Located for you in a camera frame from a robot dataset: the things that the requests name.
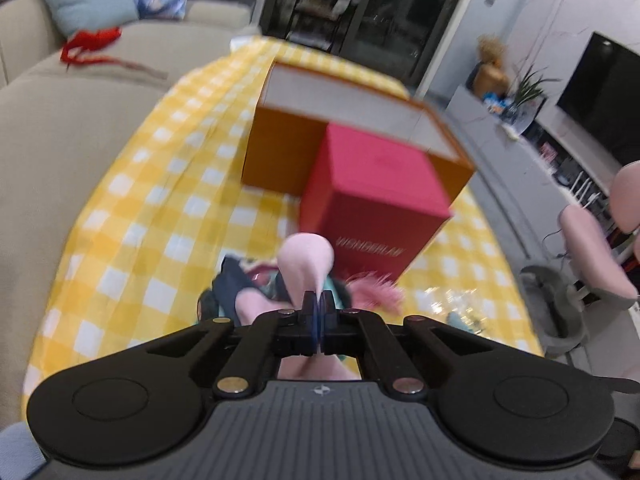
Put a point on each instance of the glass sliding door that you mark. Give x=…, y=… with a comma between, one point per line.
x=390, y=10

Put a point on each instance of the pink tassel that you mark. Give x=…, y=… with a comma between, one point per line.
x=375, y=292

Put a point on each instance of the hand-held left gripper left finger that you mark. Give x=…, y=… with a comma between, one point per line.
x=260, y=340

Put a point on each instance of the blue cloth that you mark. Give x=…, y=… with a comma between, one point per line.
x=15, y=452

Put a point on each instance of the gold vase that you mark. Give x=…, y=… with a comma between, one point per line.
x=492, y=80

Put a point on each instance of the pink office chair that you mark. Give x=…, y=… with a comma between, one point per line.
x=595, y=255

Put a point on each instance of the black shelf cart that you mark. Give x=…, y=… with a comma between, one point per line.
x=315, y=15

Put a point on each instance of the blue snack bag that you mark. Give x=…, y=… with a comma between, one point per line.
x=496, y=104

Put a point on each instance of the white router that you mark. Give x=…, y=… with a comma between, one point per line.
x=584, y=189

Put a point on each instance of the red cube box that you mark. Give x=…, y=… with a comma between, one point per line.
x=370, y=190

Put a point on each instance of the green potted plant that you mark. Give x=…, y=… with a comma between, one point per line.
x=532, y=87

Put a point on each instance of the blue glass vase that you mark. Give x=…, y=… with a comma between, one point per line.
x=511, y=114

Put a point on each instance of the dark grey cloth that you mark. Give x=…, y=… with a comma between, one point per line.
x=232, y=285

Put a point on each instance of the dried flowers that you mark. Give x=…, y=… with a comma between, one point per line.
x=492, y=50

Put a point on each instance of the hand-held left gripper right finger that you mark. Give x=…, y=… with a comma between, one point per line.
x=370, y=340

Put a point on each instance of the yellow checkered tablecloth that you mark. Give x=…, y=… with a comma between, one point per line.
x=150, y=240

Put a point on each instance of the black television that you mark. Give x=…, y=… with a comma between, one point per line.
x=605, y=95

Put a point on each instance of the red ribbon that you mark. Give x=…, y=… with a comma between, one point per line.
x=92, y=42

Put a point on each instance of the clear plastic bag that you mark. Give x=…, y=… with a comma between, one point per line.
x=465, y=305

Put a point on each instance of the orange cardboard box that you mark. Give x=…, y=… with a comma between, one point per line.
x=280, y=160

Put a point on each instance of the beige sofa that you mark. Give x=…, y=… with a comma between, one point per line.
x=60, y=135

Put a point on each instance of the grey television cabinet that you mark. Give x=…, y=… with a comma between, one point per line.
x=500, y=160

